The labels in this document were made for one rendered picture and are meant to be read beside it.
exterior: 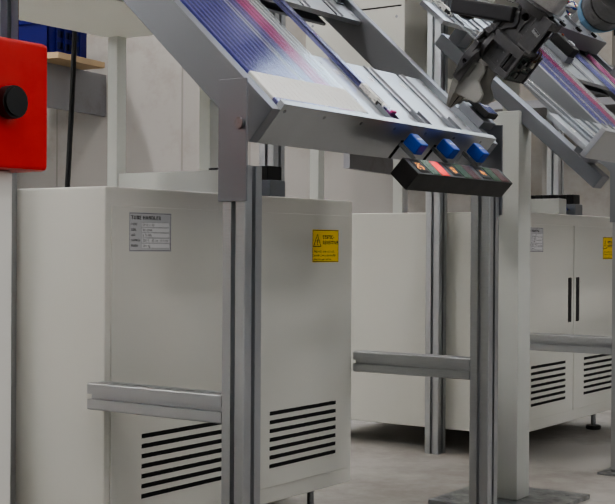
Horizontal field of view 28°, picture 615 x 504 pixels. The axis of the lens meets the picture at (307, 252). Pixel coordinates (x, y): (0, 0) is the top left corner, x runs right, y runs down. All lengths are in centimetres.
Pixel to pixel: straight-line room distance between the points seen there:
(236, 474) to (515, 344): 100
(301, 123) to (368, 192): 426
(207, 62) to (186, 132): 474
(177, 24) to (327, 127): 27
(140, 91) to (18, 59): 517
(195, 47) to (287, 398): 76
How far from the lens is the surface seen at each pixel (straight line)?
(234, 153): 174
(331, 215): 244
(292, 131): 183
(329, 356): 244
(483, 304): 236
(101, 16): 266
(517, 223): 261
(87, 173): 690
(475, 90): 200
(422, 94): 234
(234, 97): 175
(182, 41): 188
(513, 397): 263
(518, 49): 196
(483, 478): 240
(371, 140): 201
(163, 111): 666
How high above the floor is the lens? 53
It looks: level
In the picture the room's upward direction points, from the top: straight up
